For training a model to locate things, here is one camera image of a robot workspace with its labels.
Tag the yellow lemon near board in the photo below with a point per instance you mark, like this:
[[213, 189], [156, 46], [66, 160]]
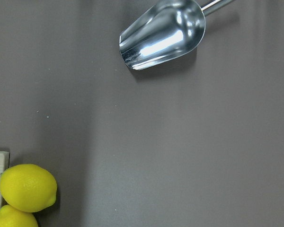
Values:
[[28, 187]]

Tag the metal scoop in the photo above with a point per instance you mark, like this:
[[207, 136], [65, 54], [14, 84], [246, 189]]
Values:
[[166, 31]]

